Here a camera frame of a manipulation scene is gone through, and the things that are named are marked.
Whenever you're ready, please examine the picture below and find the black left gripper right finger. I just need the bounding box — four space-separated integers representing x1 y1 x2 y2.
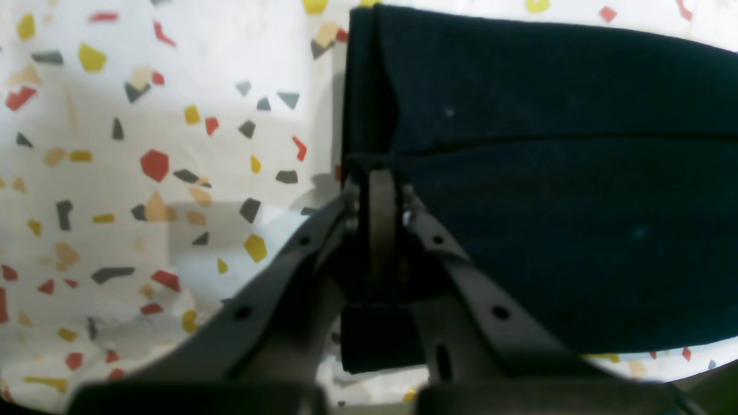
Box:
369 170 678 414

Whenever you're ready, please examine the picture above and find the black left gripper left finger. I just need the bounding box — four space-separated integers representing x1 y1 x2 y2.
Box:
68 178 367 414

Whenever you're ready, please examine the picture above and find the black t-shirt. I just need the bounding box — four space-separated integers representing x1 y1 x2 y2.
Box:
343 5 737 354

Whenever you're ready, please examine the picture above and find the terrazzo pattern tablecloth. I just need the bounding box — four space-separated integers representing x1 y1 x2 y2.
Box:
0 0 738 415

